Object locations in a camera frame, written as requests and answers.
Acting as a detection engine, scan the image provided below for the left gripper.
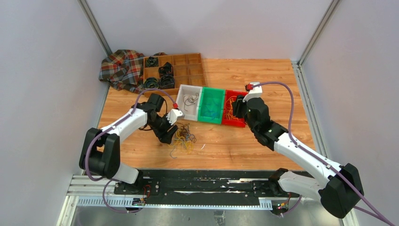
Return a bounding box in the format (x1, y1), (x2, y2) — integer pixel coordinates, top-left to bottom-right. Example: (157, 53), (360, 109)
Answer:
(148, 113), (178, 144)

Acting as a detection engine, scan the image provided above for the yellow cable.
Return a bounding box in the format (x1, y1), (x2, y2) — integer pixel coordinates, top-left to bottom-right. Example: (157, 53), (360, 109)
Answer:
(225, 97), (238, 121)
(226, 103), (242, 122)
(169, 131), (195, 156)

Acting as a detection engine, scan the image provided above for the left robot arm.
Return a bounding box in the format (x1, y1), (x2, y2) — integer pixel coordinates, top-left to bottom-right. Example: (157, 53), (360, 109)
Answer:
(79, 93), (184, 194)

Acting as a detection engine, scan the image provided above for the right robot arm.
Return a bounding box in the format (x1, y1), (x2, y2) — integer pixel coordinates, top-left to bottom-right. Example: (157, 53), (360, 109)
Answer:
(232, 95), (364, 218)

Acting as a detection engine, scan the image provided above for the red plastic bin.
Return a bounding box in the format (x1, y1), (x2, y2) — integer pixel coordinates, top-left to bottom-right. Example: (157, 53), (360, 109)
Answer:
(222, 89), (246, 128)

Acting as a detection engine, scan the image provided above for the green plastic bin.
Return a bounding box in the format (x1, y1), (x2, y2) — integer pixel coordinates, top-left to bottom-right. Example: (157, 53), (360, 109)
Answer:
(198, 87), (225, 124)

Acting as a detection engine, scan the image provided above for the white plastic bin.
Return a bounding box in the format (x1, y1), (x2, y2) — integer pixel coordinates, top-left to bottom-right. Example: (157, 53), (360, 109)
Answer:
(176, 84), (203, 121)

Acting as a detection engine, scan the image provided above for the rolled dark patterned belt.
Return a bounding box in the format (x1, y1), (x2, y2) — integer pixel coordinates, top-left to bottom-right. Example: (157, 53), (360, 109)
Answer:
(159, 75), (175, 89)

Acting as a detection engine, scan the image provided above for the rolled green-black belt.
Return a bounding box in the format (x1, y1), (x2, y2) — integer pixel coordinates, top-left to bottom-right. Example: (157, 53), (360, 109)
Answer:
(143, 77), (160, 90)

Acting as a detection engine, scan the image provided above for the wooden compartment tray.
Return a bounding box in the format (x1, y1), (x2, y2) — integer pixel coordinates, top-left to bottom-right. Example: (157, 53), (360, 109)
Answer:
(143, 53), (207, 95)

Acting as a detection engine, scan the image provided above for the rolled dark belt middle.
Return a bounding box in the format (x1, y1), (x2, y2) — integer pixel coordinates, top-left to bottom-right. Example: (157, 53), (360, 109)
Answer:
(158, 62), (174, 78)

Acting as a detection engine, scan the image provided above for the rolled dark belt top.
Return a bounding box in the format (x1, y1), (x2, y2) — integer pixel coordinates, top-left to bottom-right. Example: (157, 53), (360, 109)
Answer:
(145, 56), (159, 68)

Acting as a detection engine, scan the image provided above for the plaid cloth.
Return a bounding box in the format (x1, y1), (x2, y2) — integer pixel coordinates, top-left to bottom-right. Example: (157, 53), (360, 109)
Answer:
(98, 49), (145, 94)

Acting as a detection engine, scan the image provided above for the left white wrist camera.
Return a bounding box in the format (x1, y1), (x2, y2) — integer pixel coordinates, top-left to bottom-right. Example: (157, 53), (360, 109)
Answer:
(166, 109), (184, 125)

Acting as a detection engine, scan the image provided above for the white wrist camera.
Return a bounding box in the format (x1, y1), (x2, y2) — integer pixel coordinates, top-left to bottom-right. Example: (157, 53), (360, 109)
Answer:
(243, 82), (263, 102)
(166, 109), (184, 125)

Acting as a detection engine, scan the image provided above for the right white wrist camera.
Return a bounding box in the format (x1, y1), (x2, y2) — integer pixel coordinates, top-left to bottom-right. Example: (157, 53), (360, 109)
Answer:
(243, 82), (263, 102)

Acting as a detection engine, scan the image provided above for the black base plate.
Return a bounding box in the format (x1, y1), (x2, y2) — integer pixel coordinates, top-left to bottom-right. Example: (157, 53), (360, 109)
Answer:
(113, 169), (299, 206)

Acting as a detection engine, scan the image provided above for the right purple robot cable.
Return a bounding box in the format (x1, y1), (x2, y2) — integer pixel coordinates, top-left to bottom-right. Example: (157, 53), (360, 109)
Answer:
(245, 81), (397, 226)

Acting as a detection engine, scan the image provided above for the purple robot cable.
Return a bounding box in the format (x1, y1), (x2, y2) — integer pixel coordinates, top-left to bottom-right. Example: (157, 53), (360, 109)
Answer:
(85, 89), (179, 215)
(245, 81), (397, 226)

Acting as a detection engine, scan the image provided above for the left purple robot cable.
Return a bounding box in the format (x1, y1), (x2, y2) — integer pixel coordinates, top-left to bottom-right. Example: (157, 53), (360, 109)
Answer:
(85, 89), (179, 215)

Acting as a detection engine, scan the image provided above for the aluminium frame rail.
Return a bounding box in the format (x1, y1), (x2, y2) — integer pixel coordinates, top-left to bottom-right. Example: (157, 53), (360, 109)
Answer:
(57, 169), (359, 226)

